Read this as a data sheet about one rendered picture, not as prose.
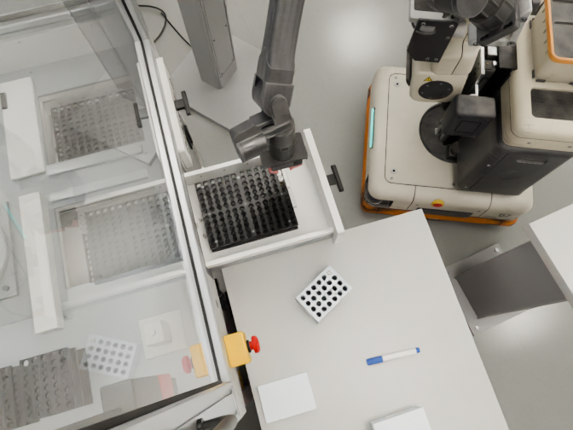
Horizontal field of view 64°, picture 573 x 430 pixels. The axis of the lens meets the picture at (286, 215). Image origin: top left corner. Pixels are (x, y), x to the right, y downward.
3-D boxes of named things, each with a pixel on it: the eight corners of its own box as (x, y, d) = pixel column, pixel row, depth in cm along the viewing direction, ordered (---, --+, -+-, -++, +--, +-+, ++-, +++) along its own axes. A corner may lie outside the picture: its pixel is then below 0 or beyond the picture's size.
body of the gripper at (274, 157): (308, 160, 101) (309, 143, 94) (263, 171, 100) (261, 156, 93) (300, 136, 103) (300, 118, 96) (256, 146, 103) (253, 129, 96)
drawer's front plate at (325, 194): (307, 146, 128) (309, 126, 117) (339, 243, 119) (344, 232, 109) (301, 148, 127) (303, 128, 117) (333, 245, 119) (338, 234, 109)
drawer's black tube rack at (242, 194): (279, 171, 123) (279, 160, 117) (298, 231, 118) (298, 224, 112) (199, 192, 122) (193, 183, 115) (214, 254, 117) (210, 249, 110)
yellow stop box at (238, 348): (246, 331, 111) (244, 329, 104) (255, 361, 109) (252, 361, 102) (226, 337, 110) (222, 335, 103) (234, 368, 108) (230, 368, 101)
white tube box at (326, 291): (328, 267, 123) (329, 264, 120) (350, 290, 122) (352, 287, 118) (295, 299, 121) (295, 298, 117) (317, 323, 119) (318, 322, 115)
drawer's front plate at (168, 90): (171, 78, 134) (161, 55, 123) (193, 167, 126) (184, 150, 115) (165, 80, 134) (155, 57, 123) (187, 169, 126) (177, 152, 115)
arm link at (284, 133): (300, 126, 89) (286, 104, 91) (268, 141, 88) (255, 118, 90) (299, 144, 95) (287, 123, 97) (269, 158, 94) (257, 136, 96)
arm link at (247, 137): (286, 93, 84) (269, 79, 90) (228, 118, 82) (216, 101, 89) (301, 148, 91) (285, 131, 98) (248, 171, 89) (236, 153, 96)
